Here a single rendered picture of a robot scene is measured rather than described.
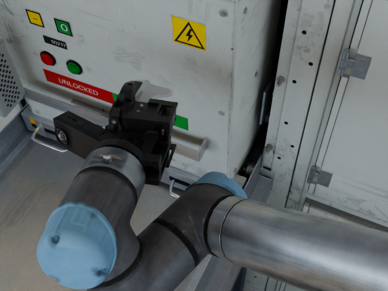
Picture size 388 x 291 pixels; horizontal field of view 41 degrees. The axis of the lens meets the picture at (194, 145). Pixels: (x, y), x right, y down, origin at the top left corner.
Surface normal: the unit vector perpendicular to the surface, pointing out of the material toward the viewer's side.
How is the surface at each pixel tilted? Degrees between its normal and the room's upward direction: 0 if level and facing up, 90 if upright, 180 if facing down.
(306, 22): 90
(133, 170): 54
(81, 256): 76
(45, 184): 0
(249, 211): 30
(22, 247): 0
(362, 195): 90
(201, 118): 93
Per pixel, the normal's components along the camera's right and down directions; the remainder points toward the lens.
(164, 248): 0.22, -0.49
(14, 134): 0.90, 0.32
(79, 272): -0.17, 0.56
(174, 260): 0.54, -0.12
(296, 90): -0.43, 0.69
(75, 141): -0.64, 0.44
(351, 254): -0.62, -0.50
